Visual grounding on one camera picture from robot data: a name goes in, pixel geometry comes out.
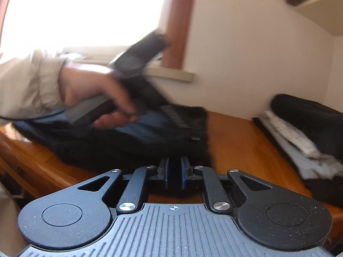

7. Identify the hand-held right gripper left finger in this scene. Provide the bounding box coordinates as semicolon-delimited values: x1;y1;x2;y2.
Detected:
78;158;170;215

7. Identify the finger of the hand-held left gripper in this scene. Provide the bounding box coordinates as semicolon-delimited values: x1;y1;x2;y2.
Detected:
145;82;172;108

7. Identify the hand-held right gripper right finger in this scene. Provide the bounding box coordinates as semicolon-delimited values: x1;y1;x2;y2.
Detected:
180;157;274;215

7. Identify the black fleece sweatshirt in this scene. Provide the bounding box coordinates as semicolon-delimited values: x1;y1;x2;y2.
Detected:
12;104;212;174

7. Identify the person's left forearm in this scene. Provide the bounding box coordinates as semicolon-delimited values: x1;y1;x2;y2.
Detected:
0;49;67;120

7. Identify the person's left hand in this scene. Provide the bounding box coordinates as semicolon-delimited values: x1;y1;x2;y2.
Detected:
57;66;140;130

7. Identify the window sill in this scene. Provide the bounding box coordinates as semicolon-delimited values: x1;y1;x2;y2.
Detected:
62;45;195;82

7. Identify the wooden window trim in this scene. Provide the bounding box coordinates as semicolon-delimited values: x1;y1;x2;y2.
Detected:
161;0;199;70

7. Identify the window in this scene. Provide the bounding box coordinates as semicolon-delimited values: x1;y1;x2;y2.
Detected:
0;0;172;62

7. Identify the grey white garment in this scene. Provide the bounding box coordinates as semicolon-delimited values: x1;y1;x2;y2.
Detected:
259;110;343;180

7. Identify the person's beige clothing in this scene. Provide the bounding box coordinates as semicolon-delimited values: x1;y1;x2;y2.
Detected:
0;182;27;257

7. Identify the white wall shelf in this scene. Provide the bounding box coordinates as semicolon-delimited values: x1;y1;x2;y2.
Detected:
289;0;343;36

